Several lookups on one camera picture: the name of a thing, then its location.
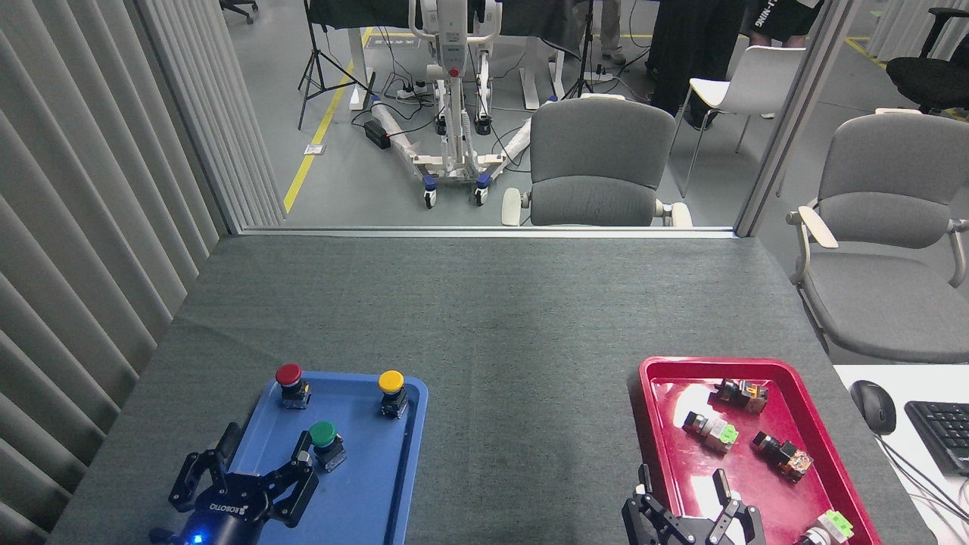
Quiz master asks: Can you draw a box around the white plastic chair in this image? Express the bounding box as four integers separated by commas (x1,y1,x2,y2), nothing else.
670,45,807,199

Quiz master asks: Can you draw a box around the grey office chair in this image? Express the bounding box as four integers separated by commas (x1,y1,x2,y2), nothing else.
501,94,693,228
786,108,969,364

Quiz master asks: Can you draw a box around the silver switch with green block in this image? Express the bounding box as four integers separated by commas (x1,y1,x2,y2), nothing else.
795,509,855,545
683,411,740,453

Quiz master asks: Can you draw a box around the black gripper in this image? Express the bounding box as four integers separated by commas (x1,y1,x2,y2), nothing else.
150,422,320,545
622,463,765,545

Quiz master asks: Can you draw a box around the blue plastic tray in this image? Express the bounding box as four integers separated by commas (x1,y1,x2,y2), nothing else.
226,371,429,545

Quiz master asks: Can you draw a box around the black mouse cable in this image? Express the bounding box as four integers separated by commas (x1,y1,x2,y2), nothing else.
878,433,969,523

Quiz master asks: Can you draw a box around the person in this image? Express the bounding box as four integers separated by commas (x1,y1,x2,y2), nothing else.
647,0,746,131
746,0,826,48

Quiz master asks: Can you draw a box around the black computer mouse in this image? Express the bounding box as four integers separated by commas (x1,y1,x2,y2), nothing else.
849,380,897,435

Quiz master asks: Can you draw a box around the black keyboard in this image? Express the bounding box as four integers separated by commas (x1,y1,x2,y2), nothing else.
905,400,969,476

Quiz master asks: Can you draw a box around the red plastic tray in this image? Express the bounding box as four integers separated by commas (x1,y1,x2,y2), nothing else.
628,357,883,545

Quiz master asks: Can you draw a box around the black office chair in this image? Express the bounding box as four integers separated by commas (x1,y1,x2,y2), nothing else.
886,8,969,114

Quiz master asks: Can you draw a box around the black switch with orange block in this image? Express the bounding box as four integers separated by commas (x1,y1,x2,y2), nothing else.
752,430,815,483
709,378,769,415

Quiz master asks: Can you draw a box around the red push button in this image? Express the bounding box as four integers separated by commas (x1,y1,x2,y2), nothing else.
274,363,313,410

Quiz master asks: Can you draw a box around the silver post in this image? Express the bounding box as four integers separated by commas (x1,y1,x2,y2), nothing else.
734,0,860,237

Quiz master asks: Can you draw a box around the black tripod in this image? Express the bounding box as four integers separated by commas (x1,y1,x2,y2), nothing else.
562,0,606,99
298,0,377,131

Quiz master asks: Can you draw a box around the white desk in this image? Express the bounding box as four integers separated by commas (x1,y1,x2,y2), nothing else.
833,365,969,545

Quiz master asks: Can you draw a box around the green push button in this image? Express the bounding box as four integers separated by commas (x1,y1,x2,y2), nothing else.
307,421,347,472

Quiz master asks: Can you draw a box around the white stand on wheels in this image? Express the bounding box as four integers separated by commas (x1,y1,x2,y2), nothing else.
371,0,534,209

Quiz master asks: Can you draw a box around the yellow push button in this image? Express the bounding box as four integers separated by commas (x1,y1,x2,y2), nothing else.
378,370,410,419

